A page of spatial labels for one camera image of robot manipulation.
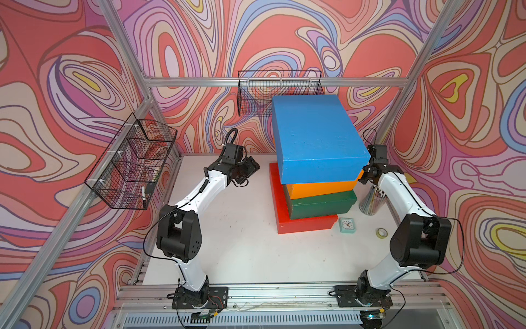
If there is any green shoebox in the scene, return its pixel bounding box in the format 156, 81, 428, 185
283, 187, 357, 220

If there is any blue shoebox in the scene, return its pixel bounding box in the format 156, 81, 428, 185
271, 95, 370, 185

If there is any orange shoebox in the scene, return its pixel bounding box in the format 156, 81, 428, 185
283, 171, 364, 200

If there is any red shoebox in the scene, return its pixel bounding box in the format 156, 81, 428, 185
269, 163, 338, 234

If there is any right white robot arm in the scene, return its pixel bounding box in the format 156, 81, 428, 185
358, 144, 452, 292

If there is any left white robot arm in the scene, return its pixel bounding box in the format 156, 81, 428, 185
156, 143, 260, 293

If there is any metal cup of pencils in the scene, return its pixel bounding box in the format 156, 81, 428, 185
359, 185, 388, 216

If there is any small mint green clock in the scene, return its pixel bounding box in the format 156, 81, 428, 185
338, 217, 356, 234

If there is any yellow tape roll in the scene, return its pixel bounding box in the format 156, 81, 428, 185
375, 228, 388, 239

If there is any marker in left basket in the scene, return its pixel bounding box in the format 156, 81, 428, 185
141, 186, 147, 209

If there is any black wire basket back wall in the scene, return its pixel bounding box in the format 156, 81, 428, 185
237, 69, 324, 117

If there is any black wire basket wall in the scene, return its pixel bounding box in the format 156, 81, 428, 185
84, 113, 178, 210
237, 69, 324, 117

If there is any black wire basket left wall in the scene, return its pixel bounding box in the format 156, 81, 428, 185
84, 113, 178, 210

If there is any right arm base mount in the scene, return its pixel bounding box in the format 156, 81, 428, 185
327, 285, 393, 310

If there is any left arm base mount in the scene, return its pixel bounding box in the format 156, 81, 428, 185
169, 284, 229, 311

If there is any aluminium rail front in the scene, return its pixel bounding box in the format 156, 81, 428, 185
108, 281, 463, 328

